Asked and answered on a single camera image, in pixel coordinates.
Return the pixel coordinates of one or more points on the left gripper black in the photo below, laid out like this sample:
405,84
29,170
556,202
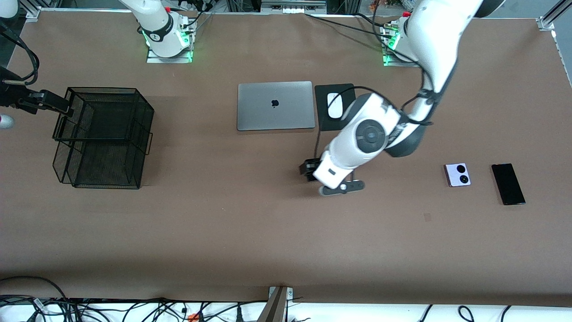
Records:
308,169

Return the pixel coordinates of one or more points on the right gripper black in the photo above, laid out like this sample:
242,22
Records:
13,96

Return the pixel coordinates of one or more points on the lilac flip phone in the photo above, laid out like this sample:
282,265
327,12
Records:
452,176

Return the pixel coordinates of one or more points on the black slab smartphone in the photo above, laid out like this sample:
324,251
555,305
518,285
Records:
508,184

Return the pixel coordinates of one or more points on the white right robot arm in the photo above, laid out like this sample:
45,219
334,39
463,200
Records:
156,22

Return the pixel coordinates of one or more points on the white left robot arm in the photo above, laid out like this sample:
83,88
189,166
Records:
429,36

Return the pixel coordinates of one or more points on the white computer mouse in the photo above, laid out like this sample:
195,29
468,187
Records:
334,107

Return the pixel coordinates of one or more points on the black mouse pad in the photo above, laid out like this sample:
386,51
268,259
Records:
322,96

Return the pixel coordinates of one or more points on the silver closed laptop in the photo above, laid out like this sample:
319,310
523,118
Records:
259,107

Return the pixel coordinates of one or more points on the metal equipment rack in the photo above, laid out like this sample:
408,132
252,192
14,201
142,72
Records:
290,5

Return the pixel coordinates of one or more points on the aluminium frame corner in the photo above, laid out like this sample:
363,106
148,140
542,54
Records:
31,11
547,21

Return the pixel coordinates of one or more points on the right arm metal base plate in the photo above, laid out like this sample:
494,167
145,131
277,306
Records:
154,59

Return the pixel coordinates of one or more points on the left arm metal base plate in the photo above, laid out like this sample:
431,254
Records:
391,61

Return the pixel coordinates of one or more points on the aluminium profile post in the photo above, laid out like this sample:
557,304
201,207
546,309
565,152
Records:
275,308

